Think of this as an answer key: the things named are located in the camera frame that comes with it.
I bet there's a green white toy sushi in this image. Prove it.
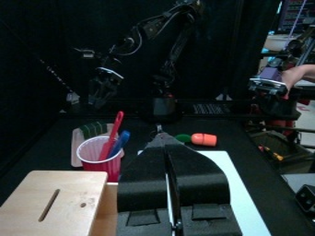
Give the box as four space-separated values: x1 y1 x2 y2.
78 121 108 140

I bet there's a black box device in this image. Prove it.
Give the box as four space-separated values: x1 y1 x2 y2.
294 183 315 214

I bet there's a light wooden knife block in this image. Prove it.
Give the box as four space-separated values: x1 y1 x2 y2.
0 170 121 236

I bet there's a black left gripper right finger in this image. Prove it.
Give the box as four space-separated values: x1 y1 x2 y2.
165 135 245 236

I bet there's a blue toy utensil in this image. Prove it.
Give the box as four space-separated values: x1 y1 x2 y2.
107 130 133 160

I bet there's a red plastic cup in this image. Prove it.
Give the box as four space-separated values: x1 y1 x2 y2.
75 136 126 183

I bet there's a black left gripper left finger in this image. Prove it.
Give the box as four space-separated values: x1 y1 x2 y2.
116 132 175 236

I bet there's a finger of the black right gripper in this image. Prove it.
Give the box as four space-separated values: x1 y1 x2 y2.
87 80 104 108
100 83 121 105

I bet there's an orange green toy carrot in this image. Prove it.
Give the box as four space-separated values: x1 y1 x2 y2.
174 132 219 148

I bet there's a red toy knife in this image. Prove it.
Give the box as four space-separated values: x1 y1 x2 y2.
98 111 126 162

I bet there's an orange handled screwdriver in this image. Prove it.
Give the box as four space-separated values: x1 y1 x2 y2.
258 145 286 162

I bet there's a black leader arm gripper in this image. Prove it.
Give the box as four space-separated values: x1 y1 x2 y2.
247 77 303 122

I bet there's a person's bare hand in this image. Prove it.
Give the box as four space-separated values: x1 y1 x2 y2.
281 64 315 92

